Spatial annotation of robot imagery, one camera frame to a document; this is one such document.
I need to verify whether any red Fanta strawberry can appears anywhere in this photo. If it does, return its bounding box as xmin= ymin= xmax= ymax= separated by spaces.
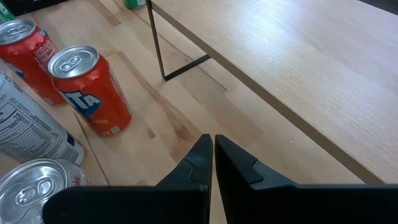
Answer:
xmin=0 ymin=19 xmax=67 ymax=106
xmin=47 ymin=45 xmax=133 ymax=137

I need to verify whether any white slim Celsius can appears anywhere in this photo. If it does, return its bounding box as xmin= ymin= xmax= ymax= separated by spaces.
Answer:
xmin=0 ymin=71 xmax=85 ymax=167

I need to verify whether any silver Diet Coke can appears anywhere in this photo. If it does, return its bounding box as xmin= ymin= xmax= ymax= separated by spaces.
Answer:
xmin=0 ymin=158 xmax=98 ymax=224

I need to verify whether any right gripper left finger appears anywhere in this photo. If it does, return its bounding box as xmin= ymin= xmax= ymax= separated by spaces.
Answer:
xmin=42 ymin=133 xmax=214 ymax=224

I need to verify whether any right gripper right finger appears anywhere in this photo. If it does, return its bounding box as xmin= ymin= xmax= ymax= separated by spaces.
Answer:
xmin=214 ymin=134 xmax=398 ymax=224

